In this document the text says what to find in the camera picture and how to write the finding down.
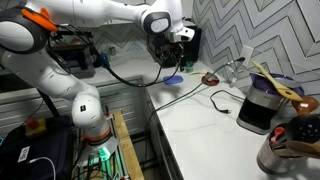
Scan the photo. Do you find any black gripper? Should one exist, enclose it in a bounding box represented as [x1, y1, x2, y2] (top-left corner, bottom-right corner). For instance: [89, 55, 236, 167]
[148, 32, 185, 68]

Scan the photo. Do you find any wooden spoon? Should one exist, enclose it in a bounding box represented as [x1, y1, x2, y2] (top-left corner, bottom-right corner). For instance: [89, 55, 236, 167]
[251, 60, 304, 103]

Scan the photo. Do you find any black steel coffee machine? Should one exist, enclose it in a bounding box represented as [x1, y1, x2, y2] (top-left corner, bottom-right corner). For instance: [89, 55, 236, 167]
[235, 72, 305, 136]

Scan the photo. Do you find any large metal spoon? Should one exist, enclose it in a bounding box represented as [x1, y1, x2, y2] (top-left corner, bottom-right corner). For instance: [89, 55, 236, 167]
[263, 74, 303, 90]

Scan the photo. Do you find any black slotted spoon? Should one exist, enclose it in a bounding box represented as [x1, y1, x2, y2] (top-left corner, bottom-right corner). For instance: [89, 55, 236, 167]
[285, 113, 320, 145]

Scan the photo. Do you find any black countertop appliance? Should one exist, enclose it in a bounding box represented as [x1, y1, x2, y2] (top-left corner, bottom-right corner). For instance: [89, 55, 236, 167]
[148, 24, 203, 68]

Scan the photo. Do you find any small green object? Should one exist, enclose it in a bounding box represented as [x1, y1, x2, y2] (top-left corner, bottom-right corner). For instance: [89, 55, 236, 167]
[185, 60, 195, 74]

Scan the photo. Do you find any small brown dish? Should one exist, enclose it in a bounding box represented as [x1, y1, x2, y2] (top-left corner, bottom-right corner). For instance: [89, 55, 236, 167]
[201, 71, 220, 87]

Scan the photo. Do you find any white drawer cabinet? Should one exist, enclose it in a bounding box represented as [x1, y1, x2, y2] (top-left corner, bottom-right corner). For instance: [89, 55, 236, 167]
[0, 77, 148, 138]

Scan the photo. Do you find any black box on counter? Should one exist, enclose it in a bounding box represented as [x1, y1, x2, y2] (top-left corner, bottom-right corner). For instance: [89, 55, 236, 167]
[49, 43, 98, 80]

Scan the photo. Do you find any wooden board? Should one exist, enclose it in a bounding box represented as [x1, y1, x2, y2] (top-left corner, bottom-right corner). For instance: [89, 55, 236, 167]
[111, 110, 145, 180]

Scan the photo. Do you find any brown ladle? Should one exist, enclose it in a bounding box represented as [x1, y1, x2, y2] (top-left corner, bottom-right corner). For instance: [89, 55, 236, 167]
[291, 95, 320, 117]

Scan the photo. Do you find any yellow emergency stop box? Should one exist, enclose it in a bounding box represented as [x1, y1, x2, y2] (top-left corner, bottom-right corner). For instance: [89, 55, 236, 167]
[24, 117, 48, 138]

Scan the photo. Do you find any steel utensil holder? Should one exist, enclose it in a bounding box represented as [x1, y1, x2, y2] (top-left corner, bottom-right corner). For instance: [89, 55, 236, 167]
[256, 123, 309, 176]

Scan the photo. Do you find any black equipment case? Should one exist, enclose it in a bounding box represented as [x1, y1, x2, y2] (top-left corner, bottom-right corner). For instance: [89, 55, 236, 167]
[0, 114, 74, 180]

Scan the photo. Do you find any wooden spatula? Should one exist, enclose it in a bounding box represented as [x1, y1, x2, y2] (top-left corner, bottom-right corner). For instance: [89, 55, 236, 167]
[273, 139, 320, 159]

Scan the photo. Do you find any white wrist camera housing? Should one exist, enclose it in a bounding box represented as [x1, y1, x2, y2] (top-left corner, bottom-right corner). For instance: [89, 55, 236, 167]
[170, 26, 196, 43]

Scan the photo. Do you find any long grey cable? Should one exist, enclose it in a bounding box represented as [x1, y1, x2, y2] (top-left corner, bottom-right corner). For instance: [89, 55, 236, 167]
[143, 56, 246, 161]

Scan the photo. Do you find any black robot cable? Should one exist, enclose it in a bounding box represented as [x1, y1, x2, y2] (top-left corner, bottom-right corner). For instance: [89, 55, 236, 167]
[49, 23, 185, 89]

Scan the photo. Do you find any black power cord with plug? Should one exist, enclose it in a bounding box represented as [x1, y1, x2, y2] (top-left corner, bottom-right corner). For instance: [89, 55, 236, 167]
[209, 89, 246, 115]

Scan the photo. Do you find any white wall outlet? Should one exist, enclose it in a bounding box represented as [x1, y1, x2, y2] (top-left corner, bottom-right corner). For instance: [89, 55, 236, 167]
[239, 44, 255, 68]

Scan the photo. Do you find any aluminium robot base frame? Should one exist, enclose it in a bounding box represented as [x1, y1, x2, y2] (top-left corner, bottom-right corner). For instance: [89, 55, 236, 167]
[71, 133, 131, 180]

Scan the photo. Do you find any red handled utensil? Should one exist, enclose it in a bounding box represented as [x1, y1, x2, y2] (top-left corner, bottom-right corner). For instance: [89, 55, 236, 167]
[269, 126, 286, 146]

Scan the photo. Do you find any white charging cable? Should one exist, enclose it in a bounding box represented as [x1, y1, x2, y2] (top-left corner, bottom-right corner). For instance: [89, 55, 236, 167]
[28, 156, 57, 180]

